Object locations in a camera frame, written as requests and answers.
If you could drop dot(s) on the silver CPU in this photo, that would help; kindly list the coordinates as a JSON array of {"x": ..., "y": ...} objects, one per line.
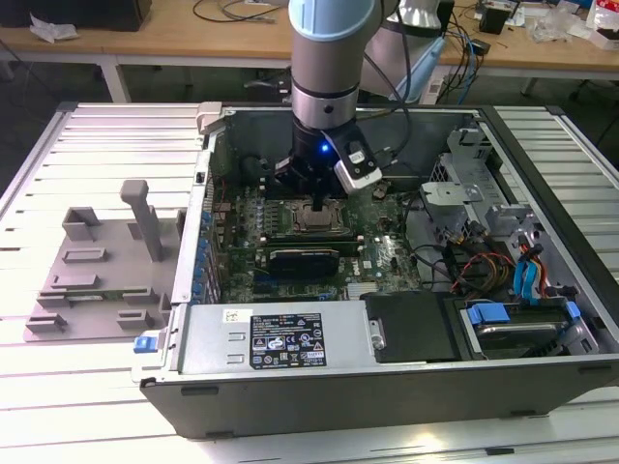
[{"x": 309, "y": 221}]

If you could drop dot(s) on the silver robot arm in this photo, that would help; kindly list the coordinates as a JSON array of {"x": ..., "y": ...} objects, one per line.
[{"x": 324, "y": 58}]

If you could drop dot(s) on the CPU socket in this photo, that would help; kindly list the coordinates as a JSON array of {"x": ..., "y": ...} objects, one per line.
[{"x": 290, "y": 227}]

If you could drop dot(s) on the green RAM stick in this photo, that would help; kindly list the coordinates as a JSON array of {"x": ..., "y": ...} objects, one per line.
[
  {"x": 109, "y": 295},
  {"x": 309, "y": 238}
]

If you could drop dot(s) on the black graphics card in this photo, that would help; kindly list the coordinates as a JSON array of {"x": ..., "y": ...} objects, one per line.
[{"x": 302, "y": 263}]

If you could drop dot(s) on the green motherboard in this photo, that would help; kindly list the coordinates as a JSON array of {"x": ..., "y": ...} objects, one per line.
[{"x": 387, "y": 263}]

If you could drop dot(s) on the silver chipset heat sink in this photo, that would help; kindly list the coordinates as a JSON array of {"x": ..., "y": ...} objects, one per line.
[{"x": 362, "y": 290}]

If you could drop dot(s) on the silver metal drive cage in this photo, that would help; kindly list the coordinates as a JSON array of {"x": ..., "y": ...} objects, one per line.
[{"x": 452, "y": 193}]

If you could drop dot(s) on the pale blue teach pendant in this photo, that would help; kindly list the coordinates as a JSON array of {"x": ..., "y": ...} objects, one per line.
[{"x": 425, "y": 65}]

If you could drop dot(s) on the black plastic shroud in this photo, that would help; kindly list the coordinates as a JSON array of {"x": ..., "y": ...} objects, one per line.
[{"x": 411, "y": 328}]

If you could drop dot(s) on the silver power supply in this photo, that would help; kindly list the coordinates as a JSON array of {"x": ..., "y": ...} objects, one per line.
[{"x": 217, "y": 338}]

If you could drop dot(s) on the small black adapter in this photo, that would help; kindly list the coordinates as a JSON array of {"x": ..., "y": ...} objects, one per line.
[{"x": 481, "y": 47}]

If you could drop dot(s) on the grey parts rack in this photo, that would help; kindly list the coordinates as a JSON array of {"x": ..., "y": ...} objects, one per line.
[{"x": 111, "y": 270}]

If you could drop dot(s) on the blue disk carrier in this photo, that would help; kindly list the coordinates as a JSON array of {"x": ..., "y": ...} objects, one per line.
[{"x": 488, "y": 314}]

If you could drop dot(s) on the black PC case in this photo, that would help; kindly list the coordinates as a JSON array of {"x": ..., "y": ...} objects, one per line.
[{"x": 338, "y": 406}]

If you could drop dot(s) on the blue plastic case latch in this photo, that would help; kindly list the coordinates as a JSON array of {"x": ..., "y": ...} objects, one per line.
[{"x": 145, "y": 344}]

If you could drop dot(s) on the hard disk drive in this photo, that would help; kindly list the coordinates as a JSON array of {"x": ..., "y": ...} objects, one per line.
[{"x": 517, "y": 338}]

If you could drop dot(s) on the black computer box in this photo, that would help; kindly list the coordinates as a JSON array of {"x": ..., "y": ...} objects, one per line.
[{"x": 72, "y": 12}]

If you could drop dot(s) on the clear plastic bags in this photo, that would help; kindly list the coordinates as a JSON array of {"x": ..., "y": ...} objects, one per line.
[{"x": 556, "y": 24}]

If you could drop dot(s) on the crumpled white plastic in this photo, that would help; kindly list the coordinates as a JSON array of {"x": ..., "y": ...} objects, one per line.
[{"x": 50, "y": 30}]

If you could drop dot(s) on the red white package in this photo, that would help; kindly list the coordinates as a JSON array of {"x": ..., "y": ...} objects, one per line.
[{"x": 604, "y": 19}]

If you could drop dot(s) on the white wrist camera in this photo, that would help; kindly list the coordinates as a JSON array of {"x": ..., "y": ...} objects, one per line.
[{"x": 362, "y": 176}]

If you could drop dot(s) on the wooden desk white frame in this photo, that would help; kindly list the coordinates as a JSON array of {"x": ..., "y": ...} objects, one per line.
[{"x": 193, "y": 41}]

